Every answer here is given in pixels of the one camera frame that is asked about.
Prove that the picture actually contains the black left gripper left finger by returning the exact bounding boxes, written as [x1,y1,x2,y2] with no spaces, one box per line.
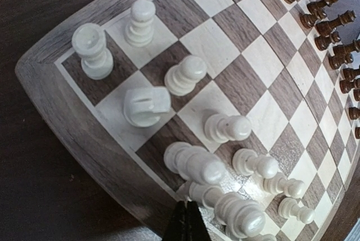
[163,201,187,241]

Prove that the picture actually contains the dark chess pieces row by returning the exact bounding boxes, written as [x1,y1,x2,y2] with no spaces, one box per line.
[260,0,360,140]

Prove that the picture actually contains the wooden chess board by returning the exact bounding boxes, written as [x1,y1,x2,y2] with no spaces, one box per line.
[15,0,359,240]

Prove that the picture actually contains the white chess bishop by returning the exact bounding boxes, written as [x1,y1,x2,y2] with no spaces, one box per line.
[164,141,227,185]

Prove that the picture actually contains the white chess rook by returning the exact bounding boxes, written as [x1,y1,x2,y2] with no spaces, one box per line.
[71,23,114,80]

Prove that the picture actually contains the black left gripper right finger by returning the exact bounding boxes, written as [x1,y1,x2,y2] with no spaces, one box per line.
[186,202,211,241]

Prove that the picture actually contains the white chess queen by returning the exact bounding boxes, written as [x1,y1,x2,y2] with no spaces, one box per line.
[245,234,277,241]

